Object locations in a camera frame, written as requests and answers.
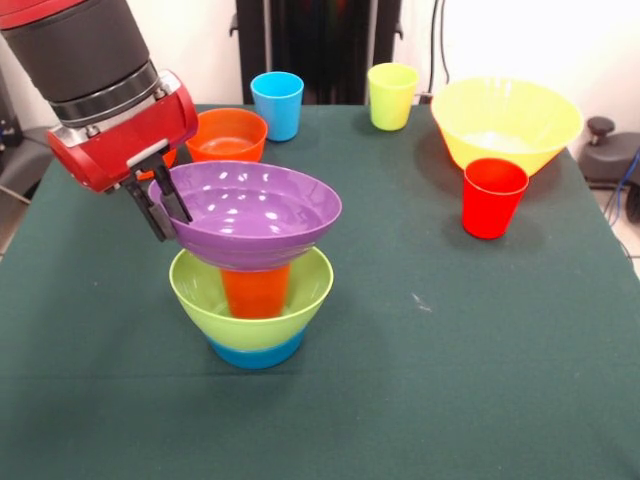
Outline black hanging cable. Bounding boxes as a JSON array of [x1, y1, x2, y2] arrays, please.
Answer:
[[428, 0, 452, 97]]

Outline red cup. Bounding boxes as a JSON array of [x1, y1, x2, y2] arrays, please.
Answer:
[[461, 157, 530, 240]]

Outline lime green cup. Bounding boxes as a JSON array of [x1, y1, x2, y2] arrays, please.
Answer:
[[367, 62, 420, 132]]

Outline large yellow bowl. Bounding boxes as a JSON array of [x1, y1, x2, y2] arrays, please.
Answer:
[[430, 75, 585, 177]]

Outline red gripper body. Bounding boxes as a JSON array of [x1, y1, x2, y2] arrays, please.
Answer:
[[47, 69, 200, 195]]

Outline black chair base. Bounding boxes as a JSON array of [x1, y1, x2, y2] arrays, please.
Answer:
[[578, 116, 640, 189]]

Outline green bowl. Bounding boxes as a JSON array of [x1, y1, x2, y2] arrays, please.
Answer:
[[168, 245, 335, 351]]

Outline orange cup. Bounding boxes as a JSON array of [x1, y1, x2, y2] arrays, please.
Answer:
[[220, 264, 292, 319]]

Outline dark grey chair base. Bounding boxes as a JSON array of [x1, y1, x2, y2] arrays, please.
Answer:
[[0, 125, 56, 201]]

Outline dark green tablecloth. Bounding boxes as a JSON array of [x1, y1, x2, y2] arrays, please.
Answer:
[[0, 103, 640, 480]]

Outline purple bowl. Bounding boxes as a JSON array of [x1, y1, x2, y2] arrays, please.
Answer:
[[147, 161, 344, 274]]

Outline blue bowl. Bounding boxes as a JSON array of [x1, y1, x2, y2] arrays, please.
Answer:
[[207, 329, 307, 370]]

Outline blue cup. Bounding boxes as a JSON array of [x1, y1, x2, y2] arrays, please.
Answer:
[[249, 71, 305, 143]]

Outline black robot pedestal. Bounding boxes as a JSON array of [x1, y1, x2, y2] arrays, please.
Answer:
[[230, 0, 419, 105]]

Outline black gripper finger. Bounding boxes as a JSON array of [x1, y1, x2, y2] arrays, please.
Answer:
[[124, 172, 177, 243], [152, 155, 194, 224]]

